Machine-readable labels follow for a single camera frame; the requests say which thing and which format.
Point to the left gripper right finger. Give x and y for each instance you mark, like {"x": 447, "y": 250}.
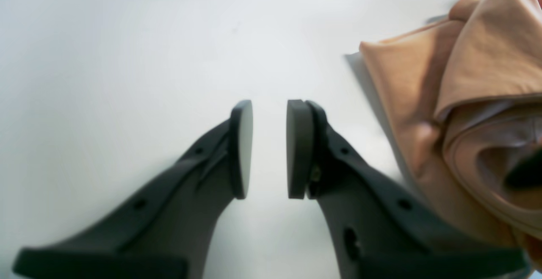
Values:
{"x": 378, "y": 229}

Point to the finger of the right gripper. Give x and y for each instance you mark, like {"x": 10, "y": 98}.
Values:
{"x": 527, "y": 174}

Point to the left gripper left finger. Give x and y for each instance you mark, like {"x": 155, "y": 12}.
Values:
{"x": 164, "y": 230}

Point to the peach pink T-shirt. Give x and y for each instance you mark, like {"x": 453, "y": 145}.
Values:
{"x": 462, "y": 97}

